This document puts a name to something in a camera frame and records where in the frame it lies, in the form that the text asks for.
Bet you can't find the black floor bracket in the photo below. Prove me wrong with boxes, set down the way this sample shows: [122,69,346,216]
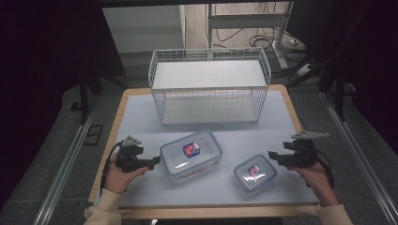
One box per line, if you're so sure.
[82,124,105,146]

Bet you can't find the large clear blue-rimmed food container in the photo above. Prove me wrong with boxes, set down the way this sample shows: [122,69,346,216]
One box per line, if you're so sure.
[159,128,223,182]

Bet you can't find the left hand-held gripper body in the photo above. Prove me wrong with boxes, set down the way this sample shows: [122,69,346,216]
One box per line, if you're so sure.
[115,134,145,173]

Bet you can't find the white cabinet panel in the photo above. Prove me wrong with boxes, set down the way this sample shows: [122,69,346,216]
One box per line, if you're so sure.
[102,4,186,54]

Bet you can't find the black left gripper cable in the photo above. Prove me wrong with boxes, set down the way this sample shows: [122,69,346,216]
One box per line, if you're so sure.
[99,141,124,195]

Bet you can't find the person's left hand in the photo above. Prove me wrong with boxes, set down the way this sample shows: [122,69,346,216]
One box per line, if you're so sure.
[103,153,150,196]

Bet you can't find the person's right hand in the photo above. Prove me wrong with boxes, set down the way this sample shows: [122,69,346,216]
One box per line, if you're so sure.
[287,161,341,208]

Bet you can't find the small clear blue-rimmed food container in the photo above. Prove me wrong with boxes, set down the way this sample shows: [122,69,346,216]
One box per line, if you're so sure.
[233,154,278,195]

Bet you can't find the black metal stand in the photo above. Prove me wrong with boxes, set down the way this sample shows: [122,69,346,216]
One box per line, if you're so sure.
[318,70,349,122]
[77,70,105,125]

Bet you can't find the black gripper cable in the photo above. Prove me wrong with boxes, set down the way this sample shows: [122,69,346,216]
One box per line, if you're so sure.
[314,149,335,190]
[99,141,124,195]

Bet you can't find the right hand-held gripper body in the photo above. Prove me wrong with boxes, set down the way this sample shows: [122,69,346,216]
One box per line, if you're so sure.
[283,129,330,169]

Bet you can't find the white wire shelf rack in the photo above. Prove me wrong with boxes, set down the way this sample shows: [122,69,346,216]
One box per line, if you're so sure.
[147,46,272,127]

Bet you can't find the aluminium floor rail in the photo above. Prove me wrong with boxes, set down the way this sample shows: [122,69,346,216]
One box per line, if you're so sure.
[321,92,398,225]
[32,93,101,225]

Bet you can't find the black floor cables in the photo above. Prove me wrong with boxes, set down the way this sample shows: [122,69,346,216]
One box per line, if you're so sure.
[215,27,309,62]

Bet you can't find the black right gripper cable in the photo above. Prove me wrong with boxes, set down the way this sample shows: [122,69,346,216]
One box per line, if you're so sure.
[314,149,335,190]

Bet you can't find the white power strip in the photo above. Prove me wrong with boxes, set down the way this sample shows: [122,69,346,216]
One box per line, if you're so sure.
[295,63,313,78]

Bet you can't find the white metal desk frame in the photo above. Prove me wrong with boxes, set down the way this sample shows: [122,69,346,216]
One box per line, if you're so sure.
[206,2,291,70]

